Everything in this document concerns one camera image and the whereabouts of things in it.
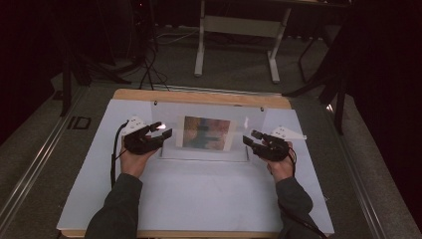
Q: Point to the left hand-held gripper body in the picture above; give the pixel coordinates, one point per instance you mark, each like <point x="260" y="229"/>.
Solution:
<point x="141" y="144"/>

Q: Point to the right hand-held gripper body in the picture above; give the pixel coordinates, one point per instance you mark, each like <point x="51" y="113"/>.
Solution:
<point x="275" y="149"/>

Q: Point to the clear acrylic photo frame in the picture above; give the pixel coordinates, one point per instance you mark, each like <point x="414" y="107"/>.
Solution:
<point x="169" y="114"/>

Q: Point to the colourful painting print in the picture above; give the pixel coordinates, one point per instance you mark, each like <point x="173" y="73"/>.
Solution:
<point x="205" y="132"/>

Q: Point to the person's left hand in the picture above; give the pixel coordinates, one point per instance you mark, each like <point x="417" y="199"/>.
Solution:
<point x="134" y="164"/>

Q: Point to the person's right hand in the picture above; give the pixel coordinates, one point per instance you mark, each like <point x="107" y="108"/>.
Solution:
<point x="282" y="169"/>

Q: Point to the wooden table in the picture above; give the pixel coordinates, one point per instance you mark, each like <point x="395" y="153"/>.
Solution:
<point x="199" y="98"/>

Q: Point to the white paper table cover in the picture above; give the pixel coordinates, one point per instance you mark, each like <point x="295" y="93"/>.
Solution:
<point x="205" y="192"/>

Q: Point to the black metal stand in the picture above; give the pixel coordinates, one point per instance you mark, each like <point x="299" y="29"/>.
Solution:
<point x="338" y="99"/>
<point x="66" y="83"/>

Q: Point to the dark curtain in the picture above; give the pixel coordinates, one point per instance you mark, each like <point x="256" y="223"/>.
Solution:
<point x="23" y="66"/>
<point x="391" y="99"/>

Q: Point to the metal floor rail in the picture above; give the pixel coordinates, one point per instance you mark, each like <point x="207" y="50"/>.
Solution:
<point x="358" y="186"/>
<point x="36" y="166"/>

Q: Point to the white metal desk frame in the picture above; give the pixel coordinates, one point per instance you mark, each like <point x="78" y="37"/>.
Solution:
<point x="239" y="26"/>

